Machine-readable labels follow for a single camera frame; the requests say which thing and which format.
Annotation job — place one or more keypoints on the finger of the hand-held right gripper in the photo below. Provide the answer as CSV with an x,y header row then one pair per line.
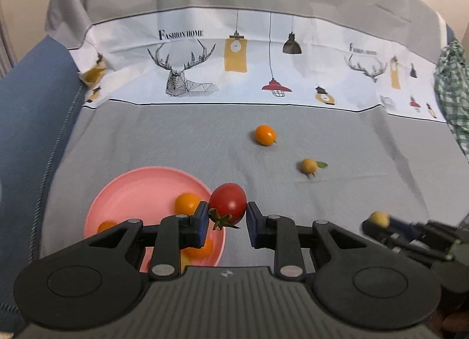
x,y
381,234
403,227

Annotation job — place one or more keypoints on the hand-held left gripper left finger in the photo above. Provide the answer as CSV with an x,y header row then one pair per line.
x,y
201,221

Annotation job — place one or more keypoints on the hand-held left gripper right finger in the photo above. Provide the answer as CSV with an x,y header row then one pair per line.
x,y
252,223

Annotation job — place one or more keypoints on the yellow round fruit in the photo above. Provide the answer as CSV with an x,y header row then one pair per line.
x,y
379,219

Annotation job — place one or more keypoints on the round orange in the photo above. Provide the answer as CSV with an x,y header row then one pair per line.
x,y
187,203

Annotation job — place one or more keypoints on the orange kumquat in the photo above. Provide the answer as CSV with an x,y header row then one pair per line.
x,y
106,226
265,134
200,250

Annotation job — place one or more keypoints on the red cherry tomato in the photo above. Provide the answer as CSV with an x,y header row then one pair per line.
x,y
229,200

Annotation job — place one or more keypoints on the pink plate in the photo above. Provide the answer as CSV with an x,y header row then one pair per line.
x,y
139,192

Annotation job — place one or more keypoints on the yellow fruit with leaf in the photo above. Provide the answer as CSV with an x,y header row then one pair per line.
x,y
309,165

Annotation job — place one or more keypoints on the grey printed sheet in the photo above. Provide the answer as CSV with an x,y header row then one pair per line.
x,y
183,141

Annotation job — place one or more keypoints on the green checked cloth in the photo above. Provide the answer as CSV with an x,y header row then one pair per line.
x,y
452,86

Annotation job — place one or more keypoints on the blue sofa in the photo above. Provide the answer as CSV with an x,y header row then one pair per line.
x,y
29,123

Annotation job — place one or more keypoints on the grey curtain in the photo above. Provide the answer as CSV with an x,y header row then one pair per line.
x,y
6,42

